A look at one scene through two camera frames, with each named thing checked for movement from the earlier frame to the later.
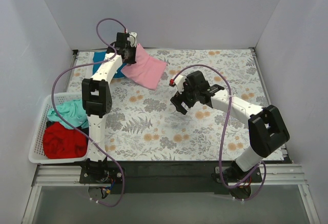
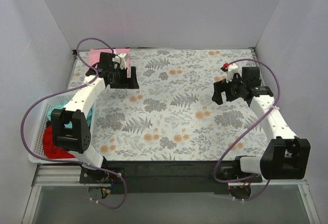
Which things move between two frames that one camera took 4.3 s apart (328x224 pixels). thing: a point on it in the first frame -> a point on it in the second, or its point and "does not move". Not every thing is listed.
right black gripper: x=184 y=98 -> x=228 y=92
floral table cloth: x=143 y=125 does not move
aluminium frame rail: x=59 y=176 does not move
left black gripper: x=130 y=55 -> x=125 y=81
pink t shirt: x=147 y=70 -> x=95 y=56
